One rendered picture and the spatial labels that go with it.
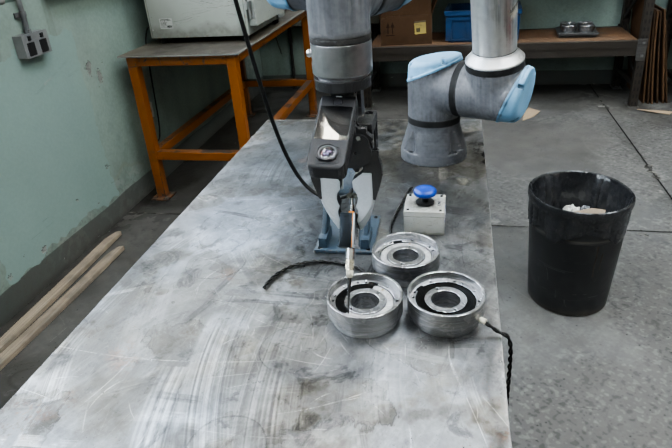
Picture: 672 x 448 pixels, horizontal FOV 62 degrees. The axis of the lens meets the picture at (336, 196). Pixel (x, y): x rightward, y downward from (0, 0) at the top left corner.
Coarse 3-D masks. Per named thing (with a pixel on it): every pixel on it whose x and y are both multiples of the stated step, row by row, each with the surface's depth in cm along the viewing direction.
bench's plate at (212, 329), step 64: (384, 128) 149; (256, 192) 119; (384, 192) 115; (448, 192) 113; (192, 256) 98; (256, 256) 96; (320, 256) 95; (448, 256) 92; (128, 320) 83; (192, 320) 82; (256, 320) 81; (320, 320) 80; (64, 384) 72; (128, 384) 71; (192, 384) 70; (256, 384) 69; (320, 384) 69; (384, 384) 68; (448, 384) 67
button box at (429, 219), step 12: (408, 204) 100; (420, 204) 99; (432, 204) 99; (444, 204) 99; (408, 216) 98; (420, 216) 97; (432, 216) 97; (444, 216) 97; (408, 228) 99; (420, 228) 98; (432, 228) 98; (444, 228) 100
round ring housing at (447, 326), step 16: (432, 272) 81; (448, 272) 81; (416, 288) 80; (448, 288) 79; (480, 288) 77; (416, 304) 77; (432, 304) 76; (448, 304) 80; (464, 304) 76; (480, 304) 74; (416, 320) 75; (432, 320) 73; (448, 320) 72; (464, 320) 73; (448, 336) 74
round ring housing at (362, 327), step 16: (368, 272) 82; (336, 288) 81; (384, 288) 81; (400, 288) 78; (352, 304) 80; (368, 304) 81; (384, 304) 77; (400, 304) 76; (336, 320) 76; (352, 320) 74; (368, 320) 73; (384, 320) 74; (352, 336) 76; (368, 336) 75
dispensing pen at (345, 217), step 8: (352, 192) 78; (352, 200) 78; (352, 208) 77; (344, 216) 76; (344, 224) 76; (344, 232) 76; (344, 240) 75; (344, 248) 79; (352, 248) 77; (352, 256) 76; (352, 264) 76; (352, 272) 76
